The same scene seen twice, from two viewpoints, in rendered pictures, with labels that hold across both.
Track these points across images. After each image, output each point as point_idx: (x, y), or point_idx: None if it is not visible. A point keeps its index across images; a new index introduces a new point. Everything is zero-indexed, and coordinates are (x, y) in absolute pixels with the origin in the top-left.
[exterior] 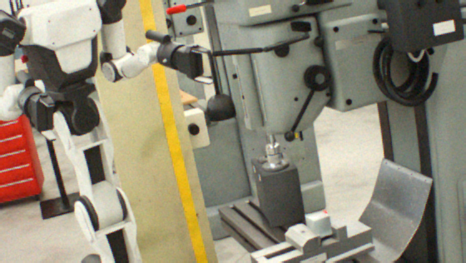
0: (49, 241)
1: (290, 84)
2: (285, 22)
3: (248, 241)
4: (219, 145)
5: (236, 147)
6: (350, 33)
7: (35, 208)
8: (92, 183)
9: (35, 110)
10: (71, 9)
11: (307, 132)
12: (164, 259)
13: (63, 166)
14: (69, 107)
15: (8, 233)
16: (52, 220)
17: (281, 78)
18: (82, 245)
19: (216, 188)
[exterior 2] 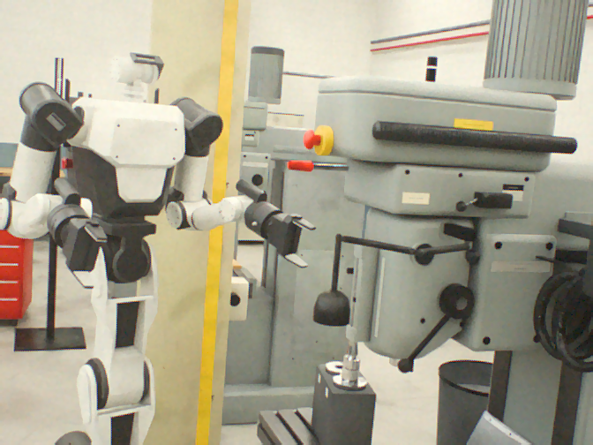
0: (13, 381)
1: (421, 300)
2: (439, 222)
3: None
4: (250, 320)
5: (266, 328)
6: (514, 254)
7: (8, 335)
8: (115, 346)
9: (73, 239)
10: (152, 121)
11: (344, 331)
12: (158, 441)
13: (59, 292)
14: (114, 245)
15: None
16: (26, 354)
17: (413, 290)
18: (56, 395)
19: (234, 365)
